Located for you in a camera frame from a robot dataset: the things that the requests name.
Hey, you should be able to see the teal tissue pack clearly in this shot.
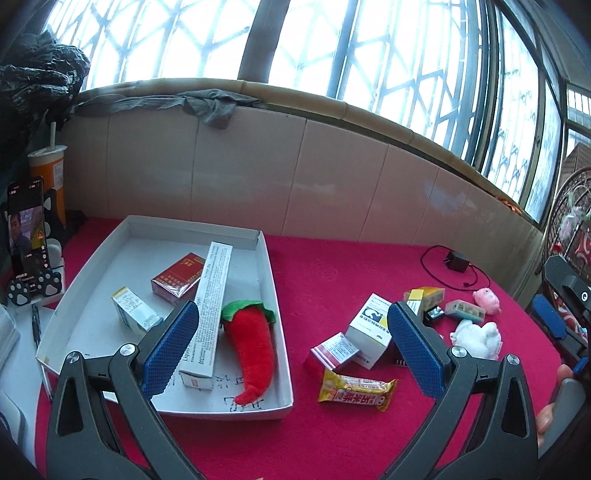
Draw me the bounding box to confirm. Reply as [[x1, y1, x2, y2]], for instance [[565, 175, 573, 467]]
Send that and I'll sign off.
[[444, 300, 486, 323]]

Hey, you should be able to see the yellow white narrow box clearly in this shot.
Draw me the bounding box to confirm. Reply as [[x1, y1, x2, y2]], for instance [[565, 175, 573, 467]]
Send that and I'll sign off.
[[404, 288, 425, 316]]

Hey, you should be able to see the smartphone on paw stand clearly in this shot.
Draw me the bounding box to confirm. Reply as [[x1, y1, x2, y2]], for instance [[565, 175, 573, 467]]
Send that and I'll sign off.
[[6, 176, 62, 307]]

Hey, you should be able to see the red cigarette pack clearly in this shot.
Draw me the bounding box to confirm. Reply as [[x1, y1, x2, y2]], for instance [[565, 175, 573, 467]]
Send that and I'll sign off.
[[151, 253, 205, 305]]

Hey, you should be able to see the grey cloth on sill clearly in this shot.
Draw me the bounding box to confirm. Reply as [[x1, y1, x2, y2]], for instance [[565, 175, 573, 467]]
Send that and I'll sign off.
[[72, 88, 266, 130]]

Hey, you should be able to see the long white toothpaste box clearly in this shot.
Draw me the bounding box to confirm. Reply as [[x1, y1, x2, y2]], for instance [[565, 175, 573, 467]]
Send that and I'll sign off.
[[178, 242, 232, 390]]

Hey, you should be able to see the orange drink cup with straw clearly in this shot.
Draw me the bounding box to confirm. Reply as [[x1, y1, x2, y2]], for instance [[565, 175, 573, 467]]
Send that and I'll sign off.
[[28, 122, 67, 226]]

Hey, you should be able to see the white plush bunny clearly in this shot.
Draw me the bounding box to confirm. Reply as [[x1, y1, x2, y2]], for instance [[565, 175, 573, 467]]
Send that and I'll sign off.
[[450, 320, 503, 360]]

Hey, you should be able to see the small black object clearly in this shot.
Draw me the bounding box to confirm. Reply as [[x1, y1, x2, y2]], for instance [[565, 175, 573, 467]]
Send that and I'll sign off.
[[424, 306, 445, 326]]

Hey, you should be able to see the black plastic bag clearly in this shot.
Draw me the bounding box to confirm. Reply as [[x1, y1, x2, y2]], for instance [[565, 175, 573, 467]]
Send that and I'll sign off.
[[1, 31, 90, 179]]

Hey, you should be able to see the red white medicine box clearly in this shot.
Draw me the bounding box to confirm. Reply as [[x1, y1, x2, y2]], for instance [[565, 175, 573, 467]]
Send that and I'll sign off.
[[304, 332, 360, 380]]

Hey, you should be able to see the person's right hand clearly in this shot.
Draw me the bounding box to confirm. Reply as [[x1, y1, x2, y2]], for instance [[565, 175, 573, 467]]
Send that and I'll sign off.
[[536, 364, 573, 449]]

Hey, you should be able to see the red plush chili pepper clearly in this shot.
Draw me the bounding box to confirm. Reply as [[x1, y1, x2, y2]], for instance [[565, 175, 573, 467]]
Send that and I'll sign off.
[[221, 300, 276, 406]]

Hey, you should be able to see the hanging wicker egg chair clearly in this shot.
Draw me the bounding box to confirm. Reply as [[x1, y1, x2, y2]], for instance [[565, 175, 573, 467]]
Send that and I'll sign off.
[[542, 167, 590, 284]]

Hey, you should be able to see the pink pig toy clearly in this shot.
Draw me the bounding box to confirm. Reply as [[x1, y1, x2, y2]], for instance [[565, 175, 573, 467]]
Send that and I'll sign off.
[[473, 288, 501, 315]]

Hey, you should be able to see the white cardboard tray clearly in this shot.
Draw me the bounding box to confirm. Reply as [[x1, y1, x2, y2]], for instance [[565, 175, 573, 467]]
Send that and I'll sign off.
[[35, 214, 295, 421]]

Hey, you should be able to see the black charger with cable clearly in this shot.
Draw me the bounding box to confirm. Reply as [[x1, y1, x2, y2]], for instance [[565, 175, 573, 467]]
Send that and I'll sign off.
[[420, 244, 492, 292]]

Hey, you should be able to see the yellow snack bar wrapper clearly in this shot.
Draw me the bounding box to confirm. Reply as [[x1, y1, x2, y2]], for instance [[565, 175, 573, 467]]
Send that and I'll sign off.
[[318, 370, 399, 412]]

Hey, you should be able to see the small white blue box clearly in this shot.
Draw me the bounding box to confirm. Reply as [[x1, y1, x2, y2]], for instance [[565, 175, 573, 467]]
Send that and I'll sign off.
[[111, 287, 163, 336]]

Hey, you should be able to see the yellow orange small box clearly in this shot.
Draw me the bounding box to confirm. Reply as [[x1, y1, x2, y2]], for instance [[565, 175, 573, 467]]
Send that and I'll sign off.
[[420, 286, 446, 312]]

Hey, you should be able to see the black pen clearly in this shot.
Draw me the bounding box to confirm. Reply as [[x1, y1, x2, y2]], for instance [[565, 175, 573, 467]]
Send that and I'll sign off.
[[31, 303, 54, 402]]

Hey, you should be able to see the white blue yellow medicine box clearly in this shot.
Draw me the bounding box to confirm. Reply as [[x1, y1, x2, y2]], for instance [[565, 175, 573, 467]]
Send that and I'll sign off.
[[345, 293, 392, 370]]

